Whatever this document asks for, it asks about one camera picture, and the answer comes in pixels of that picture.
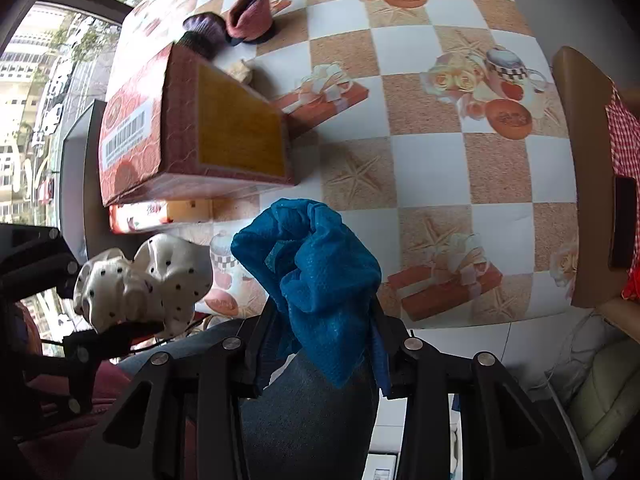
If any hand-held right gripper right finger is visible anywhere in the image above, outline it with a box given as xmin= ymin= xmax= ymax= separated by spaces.
xmin=370 ymin=299 xmax=597 ymax=480

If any checkered patterned tablecloth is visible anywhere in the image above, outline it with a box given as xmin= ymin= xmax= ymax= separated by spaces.
xmin=107 ymin=0 xmax=581 ymax=331

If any blue crinkled cloth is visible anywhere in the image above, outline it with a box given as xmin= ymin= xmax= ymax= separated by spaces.
xmin=230 ymin=198 xmax=384 ymax=397

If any red gingham cloth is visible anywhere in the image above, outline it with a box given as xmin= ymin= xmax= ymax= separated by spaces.
xmin=604 ymin=85 xmax=640 ymax=183

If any pink knit sock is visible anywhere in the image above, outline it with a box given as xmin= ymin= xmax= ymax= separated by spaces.
xmin=224 ymin=0 xmax=275 ymax=47

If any orange floral tissue pack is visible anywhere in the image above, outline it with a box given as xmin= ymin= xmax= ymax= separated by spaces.
xmin=108 ymin=198 xmax=214 ymax=235

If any red patterned cardboard box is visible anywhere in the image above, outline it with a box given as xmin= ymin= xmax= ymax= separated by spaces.
xmin=98 ymin=41 xmax=297 ymax=209

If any purple knit sock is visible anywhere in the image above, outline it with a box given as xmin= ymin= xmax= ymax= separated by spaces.
xmin=176 ymin=13 xmax=227 ymax=59

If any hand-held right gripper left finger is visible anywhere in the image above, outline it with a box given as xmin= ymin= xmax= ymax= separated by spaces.
xmin=85 ymin=300 xmax=281 ymax=480

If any brown wooden chair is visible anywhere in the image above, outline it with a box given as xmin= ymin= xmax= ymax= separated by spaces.
xmin=551 ymin=45 xmax=640 ymax=311

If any red fabric item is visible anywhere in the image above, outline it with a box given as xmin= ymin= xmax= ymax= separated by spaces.
xmin=620 ymin=262 xmax=640 ymax=302

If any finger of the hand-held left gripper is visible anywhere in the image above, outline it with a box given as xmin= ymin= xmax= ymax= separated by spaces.
xmin=0 ymin=224 xmax=82 ymax=302
xmin=20 ymin=321 xmax=167 ymax=413

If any white polka-dot scrunchie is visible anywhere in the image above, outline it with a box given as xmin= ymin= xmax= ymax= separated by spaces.
xmin=73 ymin=233 xmax=216 ymax=339

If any white box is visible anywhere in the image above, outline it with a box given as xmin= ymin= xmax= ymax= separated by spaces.
xmin=59 ymin=100 xmax=112 ymax=263

